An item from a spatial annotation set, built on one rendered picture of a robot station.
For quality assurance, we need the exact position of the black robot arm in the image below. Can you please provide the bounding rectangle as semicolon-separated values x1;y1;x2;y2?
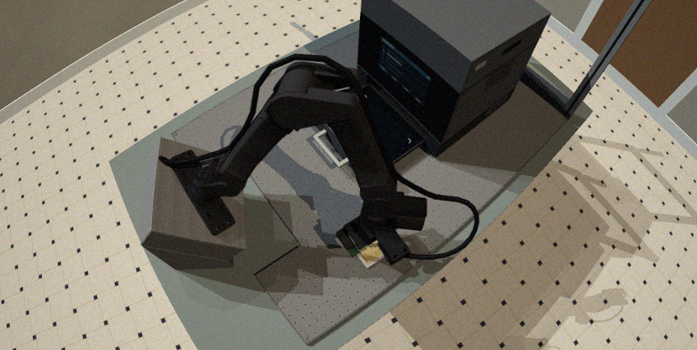
171;62;427;265

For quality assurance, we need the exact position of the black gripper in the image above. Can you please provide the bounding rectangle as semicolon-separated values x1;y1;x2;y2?
336;216;380;257

